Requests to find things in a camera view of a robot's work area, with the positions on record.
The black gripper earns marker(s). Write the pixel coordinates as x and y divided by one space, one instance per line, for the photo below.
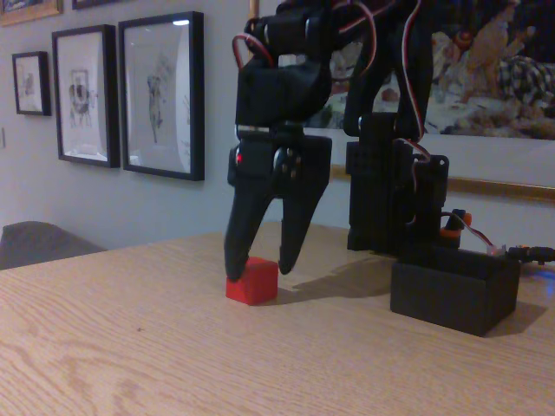
309 161

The red cube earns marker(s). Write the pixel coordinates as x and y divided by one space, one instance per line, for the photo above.
260 281

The black box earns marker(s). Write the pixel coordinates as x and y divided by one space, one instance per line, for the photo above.
451 299

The large black framed drawing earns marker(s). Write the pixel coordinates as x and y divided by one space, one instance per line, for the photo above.
160 95

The orange black table clamp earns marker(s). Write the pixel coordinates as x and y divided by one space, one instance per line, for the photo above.
453 227

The large gold framed painting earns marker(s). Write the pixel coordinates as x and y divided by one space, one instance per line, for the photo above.
485 147

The medium black framed drawing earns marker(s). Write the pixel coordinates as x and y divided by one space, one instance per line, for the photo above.
84 95

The small motor controller board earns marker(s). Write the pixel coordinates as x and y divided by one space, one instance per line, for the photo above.
496 250

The small black framed picture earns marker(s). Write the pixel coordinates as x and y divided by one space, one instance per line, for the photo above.
30 84

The dark framed picture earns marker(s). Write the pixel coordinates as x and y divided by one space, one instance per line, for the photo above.
91 3

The gold framed picture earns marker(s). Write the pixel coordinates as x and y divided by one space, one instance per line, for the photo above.
26 13

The white wall switch plate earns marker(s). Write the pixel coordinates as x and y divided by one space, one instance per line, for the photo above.
2 138

